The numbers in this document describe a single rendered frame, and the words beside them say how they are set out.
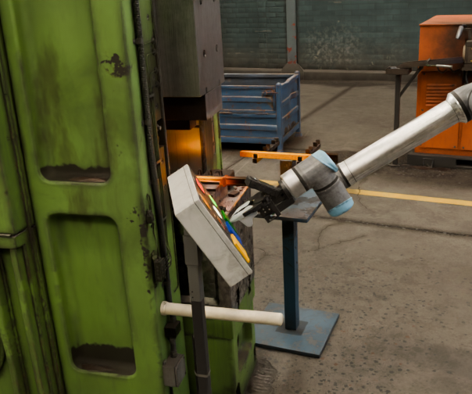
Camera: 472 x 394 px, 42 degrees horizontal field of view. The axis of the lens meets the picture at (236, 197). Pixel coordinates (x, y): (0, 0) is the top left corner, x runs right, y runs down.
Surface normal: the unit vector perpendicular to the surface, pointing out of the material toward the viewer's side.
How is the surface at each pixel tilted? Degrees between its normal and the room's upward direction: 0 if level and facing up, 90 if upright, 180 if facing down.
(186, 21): 90
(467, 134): 90
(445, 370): 0
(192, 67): 90
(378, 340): 0
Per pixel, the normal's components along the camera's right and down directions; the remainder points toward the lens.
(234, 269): 0.17, 0.33
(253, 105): -0.34, 0.33
